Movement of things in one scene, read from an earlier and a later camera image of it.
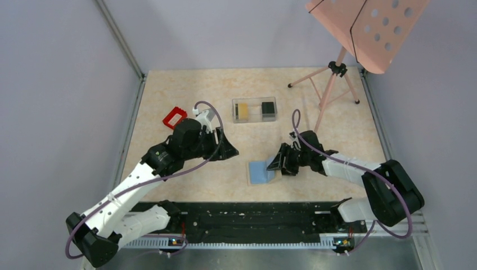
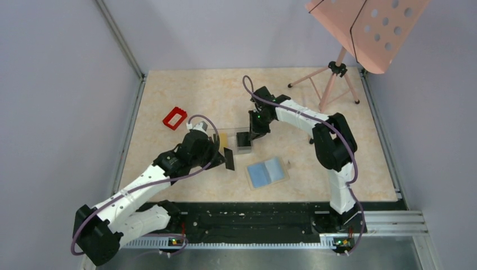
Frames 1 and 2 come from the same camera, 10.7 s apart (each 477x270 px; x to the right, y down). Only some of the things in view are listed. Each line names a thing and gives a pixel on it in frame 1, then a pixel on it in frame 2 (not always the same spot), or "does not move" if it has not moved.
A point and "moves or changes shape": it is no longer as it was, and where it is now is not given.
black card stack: (268, 111) moves or changes shape
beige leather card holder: (257, 175) does not move
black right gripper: (287, 168) -> (255, 131)
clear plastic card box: (254, 109) -> (238, 139)
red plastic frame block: (176, 110) does not move
